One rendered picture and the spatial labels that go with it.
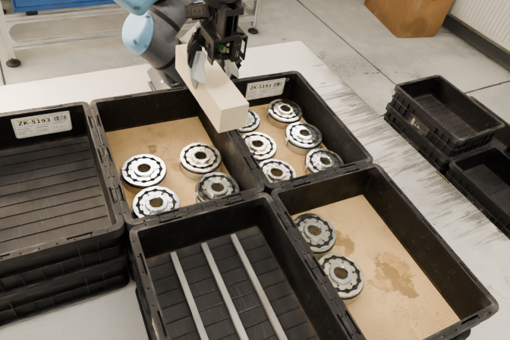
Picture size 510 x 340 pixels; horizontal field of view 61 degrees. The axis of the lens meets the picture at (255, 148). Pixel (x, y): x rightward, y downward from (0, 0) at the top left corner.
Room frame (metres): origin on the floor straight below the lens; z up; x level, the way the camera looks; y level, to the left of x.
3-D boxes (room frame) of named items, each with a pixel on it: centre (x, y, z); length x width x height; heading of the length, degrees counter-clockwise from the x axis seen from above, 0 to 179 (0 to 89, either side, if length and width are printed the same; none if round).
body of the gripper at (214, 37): (0.74, 0.11, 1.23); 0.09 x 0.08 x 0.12; 36
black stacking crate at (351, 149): (0.87, -0.06, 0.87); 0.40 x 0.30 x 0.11; 33
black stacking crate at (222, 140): (0.71, 0.19, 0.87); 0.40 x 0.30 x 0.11; 33
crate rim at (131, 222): (0.71, 0.19, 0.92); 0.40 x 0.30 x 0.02; 33
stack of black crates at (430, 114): (1.63, -0.80, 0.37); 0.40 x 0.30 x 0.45; 36
